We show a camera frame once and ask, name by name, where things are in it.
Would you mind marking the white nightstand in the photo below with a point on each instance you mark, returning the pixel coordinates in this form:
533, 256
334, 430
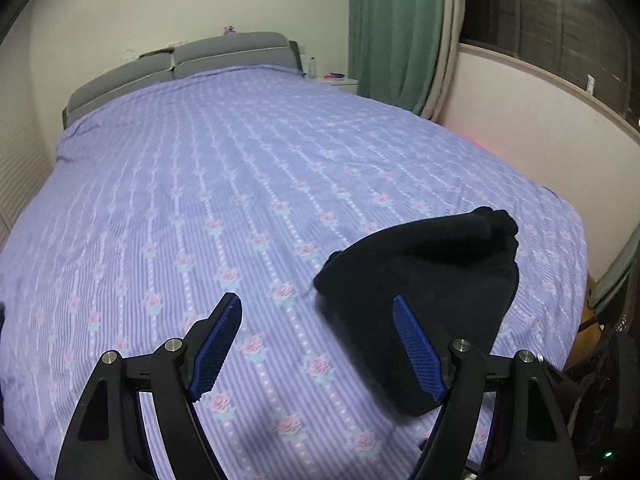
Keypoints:
335, 85

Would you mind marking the white sheer curtain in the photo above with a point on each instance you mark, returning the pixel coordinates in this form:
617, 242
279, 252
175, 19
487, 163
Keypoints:
450, 35

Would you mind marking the dark window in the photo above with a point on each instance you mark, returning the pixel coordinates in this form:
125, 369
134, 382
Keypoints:
550, 15

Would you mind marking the grey padded headboard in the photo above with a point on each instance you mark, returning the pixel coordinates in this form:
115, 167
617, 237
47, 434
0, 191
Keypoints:
230, 52

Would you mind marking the green curtain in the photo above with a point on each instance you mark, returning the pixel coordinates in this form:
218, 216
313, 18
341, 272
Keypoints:
395, 35

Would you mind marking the small red item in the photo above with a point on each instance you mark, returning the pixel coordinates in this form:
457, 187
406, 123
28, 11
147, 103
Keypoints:
334, 76

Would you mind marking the white louvered wardrobe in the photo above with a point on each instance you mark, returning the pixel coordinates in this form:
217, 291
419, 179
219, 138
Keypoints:
20, 170

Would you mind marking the black fleece pants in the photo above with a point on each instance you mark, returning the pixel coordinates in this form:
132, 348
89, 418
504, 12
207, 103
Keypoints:
450, 270

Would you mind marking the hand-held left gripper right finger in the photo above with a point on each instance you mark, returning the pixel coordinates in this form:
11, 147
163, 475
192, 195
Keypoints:
417, 345

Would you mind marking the bed with purple floral sheet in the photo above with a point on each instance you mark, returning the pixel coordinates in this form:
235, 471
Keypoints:
225, 175

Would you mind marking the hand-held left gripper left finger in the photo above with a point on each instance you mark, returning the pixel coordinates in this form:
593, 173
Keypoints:
215, 350

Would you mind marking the clear water bottle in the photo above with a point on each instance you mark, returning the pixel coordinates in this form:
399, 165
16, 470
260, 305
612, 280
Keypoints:
312, 67

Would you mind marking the small purple toy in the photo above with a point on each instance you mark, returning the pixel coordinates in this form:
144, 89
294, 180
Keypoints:
230, 30

